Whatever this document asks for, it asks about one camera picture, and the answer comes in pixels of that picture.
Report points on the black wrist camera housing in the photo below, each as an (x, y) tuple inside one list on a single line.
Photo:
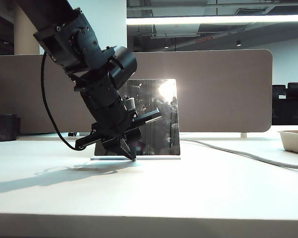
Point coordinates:
[(123, 67)]

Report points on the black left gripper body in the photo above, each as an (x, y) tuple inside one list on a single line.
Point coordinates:
[(104, 109)]

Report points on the black divider clamp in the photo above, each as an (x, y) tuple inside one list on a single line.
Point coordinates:
[(72, 134)]

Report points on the white divider support foot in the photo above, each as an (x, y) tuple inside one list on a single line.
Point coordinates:
[(244, 135)]

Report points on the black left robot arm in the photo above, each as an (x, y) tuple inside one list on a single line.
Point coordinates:
[(64, 37)]

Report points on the black cylindrical cup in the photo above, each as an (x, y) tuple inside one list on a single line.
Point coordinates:
[(5, 127)]

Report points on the black ceiling downlight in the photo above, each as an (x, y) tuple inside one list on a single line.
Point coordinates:
[(239, 44), (166, 46)]

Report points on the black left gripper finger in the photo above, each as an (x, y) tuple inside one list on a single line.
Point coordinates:
[(132, 143), (116, 148)]

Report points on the tabletop mirror with white base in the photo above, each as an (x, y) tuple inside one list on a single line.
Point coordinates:
[(159, 129)]

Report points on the red ceiling sign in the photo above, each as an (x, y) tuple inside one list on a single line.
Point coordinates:
[(203, 40)]

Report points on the long ceiling light strip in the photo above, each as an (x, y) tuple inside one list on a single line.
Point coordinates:
[(213, 19)]

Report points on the white shallow tray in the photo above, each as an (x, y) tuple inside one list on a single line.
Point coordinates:
[(294, 142)]

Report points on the brown desk divider panel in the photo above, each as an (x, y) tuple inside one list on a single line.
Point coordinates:
[(226, 86)]

